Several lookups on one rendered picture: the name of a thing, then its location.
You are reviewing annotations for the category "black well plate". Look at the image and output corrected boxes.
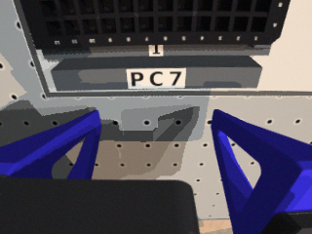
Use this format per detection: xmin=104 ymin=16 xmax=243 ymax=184
xmin=20 ymin=0 xmax=291 ymax=50

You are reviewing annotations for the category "grey perforated base plate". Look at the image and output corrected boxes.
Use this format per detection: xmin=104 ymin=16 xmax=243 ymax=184
xmin=0 ymin=0 xmax=312 ymax=221

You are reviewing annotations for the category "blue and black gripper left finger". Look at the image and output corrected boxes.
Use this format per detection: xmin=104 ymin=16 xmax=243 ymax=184
xmin=0 ymin=110 xmax=101 ymax=179

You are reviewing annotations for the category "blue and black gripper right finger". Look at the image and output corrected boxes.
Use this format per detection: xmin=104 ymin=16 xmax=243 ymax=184
xmin=211 ymin=109 xmax=312 ymax=234

